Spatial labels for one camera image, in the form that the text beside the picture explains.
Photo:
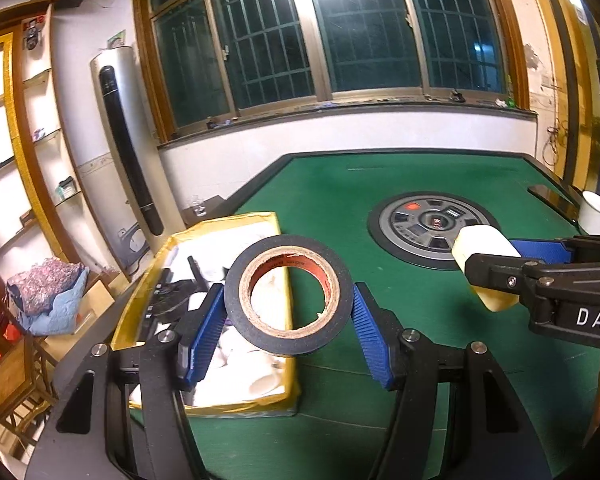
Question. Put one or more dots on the wooden chair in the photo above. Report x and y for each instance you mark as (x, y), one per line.
(17, 380)

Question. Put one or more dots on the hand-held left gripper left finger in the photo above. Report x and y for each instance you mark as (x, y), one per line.
(205, 332)

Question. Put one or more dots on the wooden wall shelf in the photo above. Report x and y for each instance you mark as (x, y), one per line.
(30, 160)

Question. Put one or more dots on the small black sill object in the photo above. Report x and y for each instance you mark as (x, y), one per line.
(457, 95)

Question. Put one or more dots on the clear drinking glass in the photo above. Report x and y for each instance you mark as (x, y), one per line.
(197, 206)

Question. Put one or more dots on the pile of patterned clothes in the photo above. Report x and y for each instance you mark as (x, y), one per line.
(50, 290)

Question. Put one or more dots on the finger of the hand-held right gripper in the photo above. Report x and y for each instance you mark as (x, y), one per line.
(495, 272)
(535, 251)

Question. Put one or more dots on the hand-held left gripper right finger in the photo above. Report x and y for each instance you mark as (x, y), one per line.
(370, 337)

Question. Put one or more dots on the barred window wooden frame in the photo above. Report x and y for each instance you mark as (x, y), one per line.
(330, 35)

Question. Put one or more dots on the yellow cardboard box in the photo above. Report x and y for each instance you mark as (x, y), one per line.
(240, 222)

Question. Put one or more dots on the black tape roll red core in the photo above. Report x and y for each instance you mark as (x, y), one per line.
(240, 310)

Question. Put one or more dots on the white mug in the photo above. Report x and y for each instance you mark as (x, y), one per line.
(592, 215)

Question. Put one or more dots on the cream plastic bottle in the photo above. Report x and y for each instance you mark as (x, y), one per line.
(485, 242)

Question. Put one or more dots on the white standing air conditioner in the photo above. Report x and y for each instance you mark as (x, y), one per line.
(125, 125)

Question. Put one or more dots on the large grey weight plate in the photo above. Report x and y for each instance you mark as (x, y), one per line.
(395, 232)

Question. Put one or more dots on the yellow wooden door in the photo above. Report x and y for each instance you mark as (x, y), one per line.
(575, 60)

